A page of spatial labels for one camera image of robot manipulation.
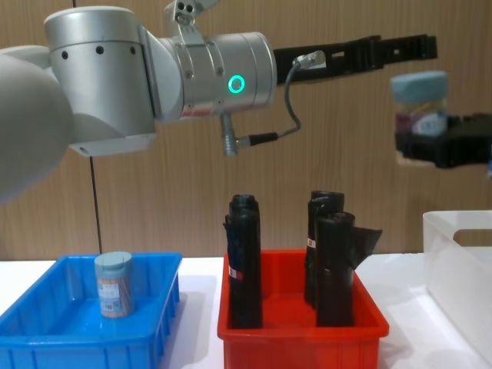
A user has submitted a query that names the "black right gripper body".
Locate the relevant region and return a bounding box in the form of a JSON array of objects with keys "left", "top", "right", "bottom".
[{"left": 436, "top": 112, "right": 492, "bottom": 169}]

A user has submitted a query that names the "red plastic bin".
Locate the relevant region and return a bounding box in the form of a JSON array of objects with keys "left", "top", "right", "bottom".
[{"left": 217, "top": 248, "right": 390, "bottom": 369}]

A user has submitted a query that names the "blue plastic bin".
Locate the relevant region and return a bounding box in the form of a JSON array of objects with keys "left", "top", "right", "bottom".
[{"left": 0, "top": 251, "right": 183, "bottom": 369}]

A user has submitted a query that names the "black garbage bag roll with loose flap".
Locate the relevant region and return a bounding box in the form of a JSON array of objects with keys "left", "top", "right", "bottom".
[{"left": 314, "top": 210, "right": 384, "bottom": 328}]

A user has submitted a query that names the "clear jar with blue lid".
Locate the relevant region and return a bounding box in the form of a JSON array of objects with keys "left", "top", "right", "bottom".
[{"left": 389, "top": 70, "right": 450, "bottom": 167}]

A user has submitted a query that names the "grey gripper cable with plugs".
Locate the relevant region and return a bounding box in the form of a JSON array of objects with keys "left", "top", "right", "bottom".
[{"left": 221, "top": 50, "right": 327, "bottom": 156}]

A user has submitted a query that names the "white plastic bin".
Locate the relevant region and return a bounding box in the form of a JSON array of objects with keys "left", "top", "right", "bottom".
[{"left": 422, "top": 210, "right": 492, "bottom": 365}]

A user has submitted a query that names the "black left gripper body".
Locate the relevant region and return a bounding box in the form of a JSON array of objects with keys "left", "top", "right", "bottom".
[{"left": 272, "top": 42, "right": 351, "bottom": 85}]

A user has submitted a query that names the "toothpick jar with grey lid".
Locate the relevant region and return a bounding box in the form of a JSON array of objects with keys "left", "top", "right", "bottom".
[{"left": 94, "top": 251, "right": 136, "bottom": 319}]

